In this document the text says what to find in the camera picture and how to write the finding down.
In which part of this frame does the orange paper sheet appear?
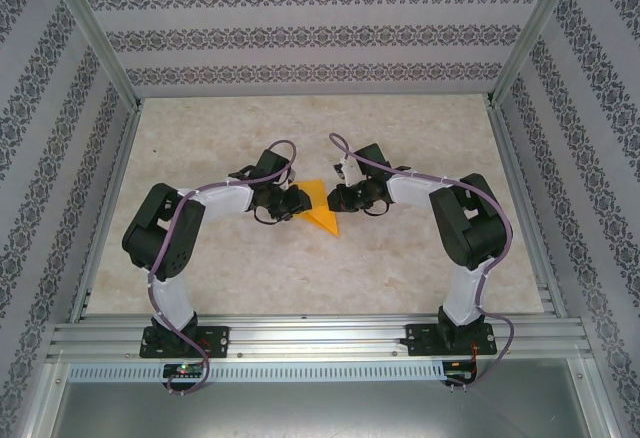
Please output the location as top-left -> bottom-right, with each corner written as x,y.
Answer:
290,178 -> 341,238

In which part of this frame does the black base plate right arm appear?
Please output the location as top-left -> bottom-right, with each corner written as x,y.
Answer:
405,322 -> 499,358

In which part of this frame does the black base plate left arm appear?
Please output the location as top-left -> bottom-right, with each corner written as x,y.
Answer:
139,325 -> 231,359

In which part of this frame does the grey metal sheet panel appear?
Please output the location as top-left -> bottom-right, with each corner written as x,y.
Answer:
39,360 -> 616,438

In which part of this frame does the circuit board with green light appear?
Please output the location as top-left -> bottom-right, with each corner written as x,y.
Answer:
163,363 -> 207,379

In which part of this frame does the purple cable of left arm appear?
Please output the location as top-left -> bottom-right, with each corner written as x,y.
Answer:
147,140 -> 299,399

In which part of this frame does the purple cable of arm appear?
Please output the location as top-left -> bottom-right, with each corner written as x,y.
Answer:
328,132 -> 517,393
147,140 -> 299,399

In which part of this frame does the aluminium mounting rail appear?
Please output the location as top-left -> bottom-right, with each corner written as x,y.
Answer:
47,313 -> 594,362

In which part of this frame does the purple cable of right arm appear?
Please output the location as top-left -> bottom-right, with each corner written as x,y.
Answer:
328,132 -> 517,393

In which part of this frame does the aluminium side rail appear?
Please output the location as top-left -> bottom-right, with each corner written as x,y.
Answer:
67,100 -> 146,323
485,100 -> 570,320

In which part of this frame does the slotted grey cable duct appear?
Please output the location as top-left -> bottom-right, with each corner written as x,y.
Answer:
67,361 -> 446,382

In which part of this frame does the aluminium frame post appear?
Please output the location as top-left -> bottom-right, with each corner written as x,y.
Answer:
43,0 -> 144,109
485,0 -> 586,109

